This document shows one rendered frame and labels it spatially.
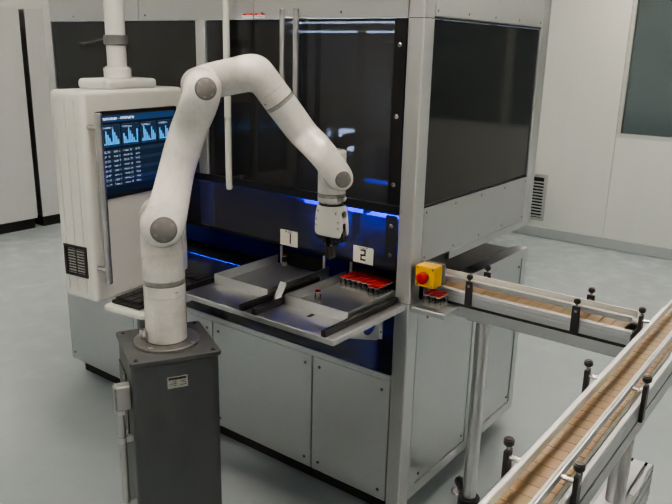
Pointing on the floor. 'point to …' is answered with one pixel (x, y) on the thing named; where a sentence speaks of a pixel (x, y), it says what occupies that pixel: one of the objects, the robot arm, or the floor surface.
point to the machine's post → (409, 242)
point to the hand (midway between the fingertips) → (330, 252)
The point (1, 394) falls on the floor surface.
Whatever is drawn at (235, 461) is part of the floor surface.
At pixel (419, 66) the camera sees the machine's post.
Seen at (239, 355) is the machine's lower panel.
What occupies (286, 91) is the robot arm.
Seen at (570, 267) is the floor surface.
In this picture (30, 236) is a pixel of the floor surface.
